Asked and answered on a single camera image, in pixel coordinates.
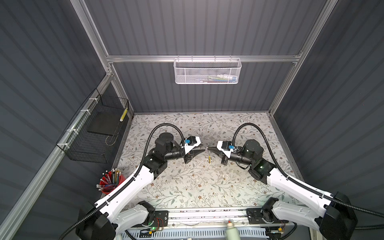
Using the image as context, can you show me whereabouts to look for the white wire basket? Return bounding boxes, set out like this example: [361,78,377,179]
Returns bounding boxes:
[173,57,242,85]

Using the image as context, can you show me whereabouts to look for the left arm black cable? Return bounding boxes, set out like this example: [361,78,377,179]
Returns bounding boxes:
[58,122,186,240]

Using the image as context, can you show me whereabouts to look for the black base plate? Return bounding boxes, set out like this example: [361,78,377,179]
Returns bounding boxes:
[134,211,169,228]
[246,208,282,224]

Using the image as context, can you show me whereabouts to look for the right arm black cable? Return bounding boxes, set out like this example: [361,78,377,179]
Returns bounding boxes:
[231,122,384,230]

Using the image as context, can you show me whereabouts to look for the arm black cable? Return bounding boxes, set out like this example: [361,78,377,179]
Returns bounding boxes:
[58,122,186,240]
[231,122,384,230]

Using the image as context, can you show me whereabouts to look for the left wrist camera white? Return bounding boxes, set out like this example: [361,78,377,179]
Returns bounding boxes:
[184,136,201,154]

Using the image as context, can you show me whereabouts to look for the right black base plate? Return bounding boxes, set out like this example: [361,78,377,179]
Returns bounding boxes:
[246,208,282,224]

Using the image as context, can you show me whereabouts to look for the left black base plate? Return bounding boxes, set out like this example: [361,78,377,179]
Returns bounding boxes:
[134,211,169,228]

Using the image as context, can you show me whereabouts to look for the yellow green marker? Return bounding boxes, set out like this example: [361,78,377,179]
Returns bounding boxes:
[120,108,128,122]

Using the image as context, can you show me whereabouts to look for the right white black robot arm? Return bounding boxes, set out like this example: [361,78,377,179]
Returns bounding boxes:
[208,140,358,240]

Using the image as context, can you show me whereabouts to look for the red cup with pens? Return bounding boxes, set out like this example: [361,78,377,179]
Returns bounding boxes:
[96,169,126,195]

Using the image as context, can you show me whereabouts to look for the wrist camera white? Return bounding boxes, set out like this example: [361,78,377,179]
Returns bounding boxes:
[217,141,236,158]
[184,136,201,154]

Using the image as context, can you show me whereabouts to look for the black wire basket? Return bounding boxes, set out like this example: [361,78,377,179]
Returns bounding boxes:
[57,91,130,164]

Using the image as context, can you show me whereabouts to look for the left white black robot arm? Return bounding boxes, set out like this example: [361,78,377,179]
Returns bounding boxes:
[76,133,203,240]

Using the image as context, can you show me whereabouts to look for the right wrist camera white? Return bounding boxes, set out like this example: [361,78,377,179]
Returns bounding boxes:
[217,141,236,158]

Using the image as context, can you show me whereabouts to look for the aluminium rail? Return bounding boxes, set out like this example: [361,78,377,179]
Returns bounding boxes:
[89,206,310,229]

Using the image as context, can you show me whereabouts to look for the white bottle with red cap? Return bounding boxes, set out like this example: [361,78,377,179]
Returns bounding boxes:
[226,220,241,240]

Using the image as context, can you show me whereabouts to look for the white slotted cable duct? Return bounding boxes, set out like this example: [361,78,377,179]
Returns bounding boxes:
[122,227,270,240]

